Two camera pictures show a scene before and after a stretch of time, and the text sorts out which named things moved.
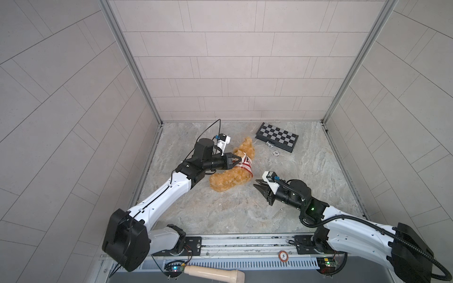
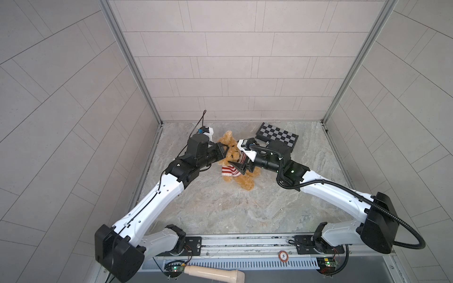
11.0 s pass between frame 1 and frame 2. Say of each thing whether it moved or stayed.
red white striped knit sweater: moved
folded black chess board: stayed
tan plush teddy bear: moved
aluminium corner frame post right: stayed
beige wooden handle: stayed
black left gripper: moved
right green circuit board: stayed
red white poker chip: stayed
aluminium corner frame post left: stayed
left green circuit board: stayed
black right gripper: moved
